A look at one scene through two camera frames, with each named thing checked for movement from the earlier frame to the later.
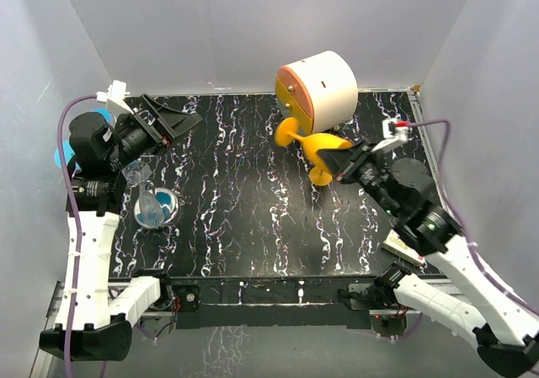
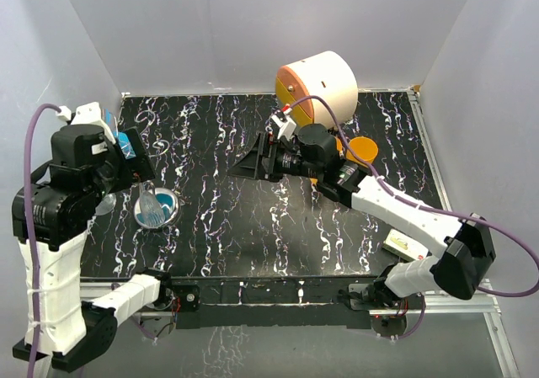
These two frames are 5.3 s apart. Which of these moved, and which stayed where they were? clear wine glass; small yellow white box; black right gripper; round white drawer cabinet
Moved: black right gripper
Stayed: round white drawer cabinet; clear wine glass; small yellow white box
